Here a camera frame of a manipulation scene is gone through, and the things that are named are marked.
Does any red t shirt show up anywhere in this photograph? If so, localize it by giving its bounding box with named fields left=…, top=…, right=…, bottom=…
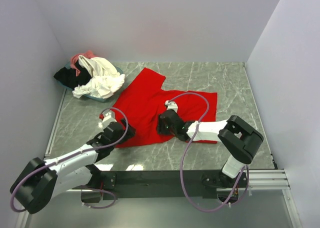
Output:
left=113, top=67, right=218, bottom=148

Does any pink t shirt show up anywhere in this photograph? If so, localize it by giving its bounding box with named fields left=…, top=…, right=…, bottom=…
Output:
left=69, top=50, right=96, bottom=70

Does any white t shirt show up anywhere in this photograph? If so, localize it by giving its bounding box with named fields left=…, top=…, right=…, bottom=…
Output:
left=78, top=55, right=126, bottom=96

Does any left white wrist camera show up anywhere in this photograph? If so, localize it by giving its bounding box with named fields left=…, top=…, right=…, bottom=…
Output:
left=98, top=110, right=117, bottom=129

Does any black base crossbar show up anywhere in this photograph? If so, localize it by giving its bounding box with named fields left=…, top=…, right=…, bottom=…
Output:
left=98, top=169, right=226, bottom=201

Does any aluminium frame rail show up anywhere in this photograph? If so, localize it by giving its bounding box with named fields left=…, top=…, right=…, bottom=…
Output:
left=16, top=169, right=300, bottom=228

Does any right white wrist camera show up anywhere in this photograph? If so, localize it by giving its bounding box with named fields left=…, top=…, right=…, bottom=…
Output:
left=164, top=100, right=178, bottom=113

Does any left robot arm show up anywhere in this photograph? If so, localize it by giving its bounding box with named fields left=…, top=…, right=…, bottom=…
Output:
left=10, top=118, right=136, bottom=214

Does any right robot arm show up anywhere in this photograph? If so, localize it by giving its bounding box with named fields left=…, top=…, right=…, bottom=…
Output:
left=156, top=109, right=264, bottom=189

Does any black t shirt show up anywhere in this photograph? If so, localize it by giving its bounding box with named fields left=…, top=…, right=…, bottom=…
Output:
left=53, top=61, right=92, bottom=90

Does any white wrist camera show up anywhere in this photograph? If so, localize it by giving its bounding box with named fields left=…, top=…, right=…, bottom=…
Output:
left=98, top=110, right=117, bottom=129
left=164, top=100, right=178, bottom=113

